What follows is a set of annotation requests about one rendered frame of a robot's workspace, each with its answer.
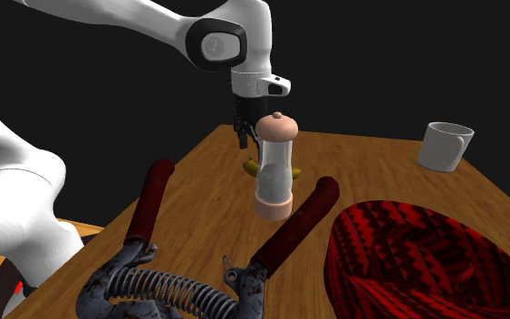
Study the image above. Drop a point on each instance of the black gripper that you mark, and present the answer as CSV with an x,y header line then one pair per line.
x,y
250,108

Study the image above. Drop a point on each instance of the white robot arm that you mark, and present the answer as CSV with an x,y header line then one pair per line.
x,y
157,20

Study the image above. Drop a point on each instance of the yellow banana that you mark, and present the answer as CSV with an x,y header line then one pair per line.
x,y
251,168

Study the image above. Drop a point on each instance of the clear pepper mill pink ends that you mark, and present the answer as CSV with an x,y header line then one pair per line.
x,y
274,172

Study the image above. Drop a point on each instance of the wooden table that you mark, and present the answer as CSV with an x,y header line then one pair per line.
x,y
219,207

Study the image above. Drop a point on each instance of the grey mug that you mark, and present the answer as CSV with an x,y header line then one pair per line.
x,y
442,148

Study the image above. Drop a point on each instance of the red black patterned bowl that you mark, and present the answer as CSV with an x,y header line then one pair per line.
x,y
413,260

